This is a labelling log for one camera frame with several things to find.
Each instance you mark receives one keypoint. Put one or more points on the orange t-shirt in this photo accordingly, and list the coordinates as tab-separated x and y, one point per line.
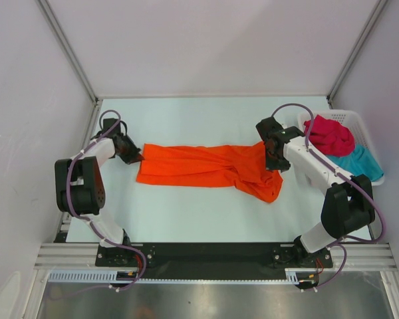
241	167

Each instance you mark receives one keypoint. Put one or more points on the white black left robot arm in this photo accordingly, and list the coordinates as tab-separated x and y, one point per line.
79	186

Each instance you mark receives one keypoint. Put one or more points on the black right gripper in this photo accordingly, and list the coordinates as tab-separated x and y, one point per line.
270	165

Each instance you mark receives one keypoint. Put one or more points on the teal t-shirt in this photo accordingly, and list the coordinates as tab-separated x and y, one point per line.
360	162

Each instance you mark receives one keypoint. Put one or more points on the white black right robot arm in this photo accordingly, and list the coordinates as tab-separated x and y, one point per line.
347	205

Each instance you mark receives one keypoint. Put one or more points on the red t-shirt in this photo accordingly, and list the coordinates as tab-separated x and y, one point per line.
330	137

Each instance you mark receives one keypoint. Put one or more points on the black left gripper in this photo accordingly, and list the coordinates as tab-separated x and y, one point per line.
134	156

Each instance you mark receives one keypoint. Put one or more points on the aluminium frame rail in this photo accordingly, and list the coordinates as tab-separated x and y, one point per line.
353	256

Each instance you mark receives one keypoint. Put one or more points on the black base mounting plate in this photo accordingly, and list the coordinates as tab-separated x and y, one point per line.
212	261

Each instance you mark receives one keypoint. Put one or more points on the white plastic laundry basket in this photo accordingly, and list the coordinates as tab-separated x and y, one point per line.
350	120

